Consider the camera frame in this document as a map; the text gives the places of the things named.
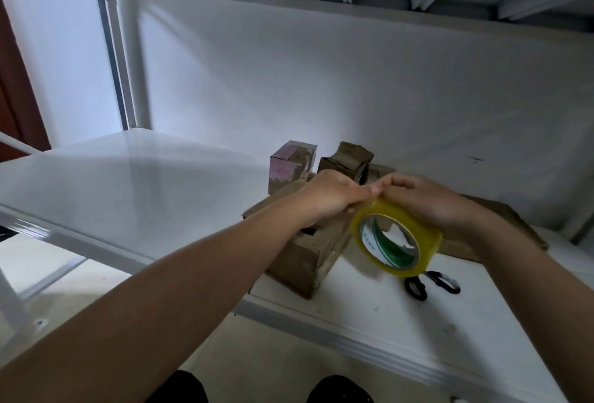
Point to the person's right hand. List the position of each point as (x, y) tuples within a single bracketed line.
[(432, 199)]

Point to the person's left hand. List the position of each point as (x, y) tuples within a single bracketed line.
[(329, 194)]

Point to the corrugated cardboard box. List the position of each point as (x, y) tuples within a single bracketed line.
[(348, 159)]

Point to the yellow tape roll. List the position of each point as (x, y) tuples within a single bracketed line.
[(422, 240)]

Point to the pink carton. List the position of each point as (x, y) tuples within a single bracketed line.
[(290, 164)]

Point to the small cardboard box red label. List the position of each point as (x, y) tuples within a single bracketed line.
[(380, 172)]

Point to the long cardboard box white label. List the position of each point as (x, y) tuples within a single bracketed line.
[(311, 259)]

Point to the person's left forearm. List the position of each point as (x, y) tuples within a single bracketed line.
[(130, 314)]

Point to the person's right forearm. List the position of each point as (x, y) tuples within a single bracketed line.
[(548, 305)]

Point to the person's black trousers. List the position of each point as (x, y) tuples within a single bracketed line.
[(176, 389)]

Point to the white metal shelf rack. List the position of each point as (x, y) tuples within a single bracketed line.
[(93, 185)]

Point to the perforated white metal rack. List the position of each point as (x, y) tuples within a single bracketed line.
[(14, 268)]

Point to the red-brown door frame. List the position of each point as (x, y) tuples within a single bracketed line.
[(18, 92)]

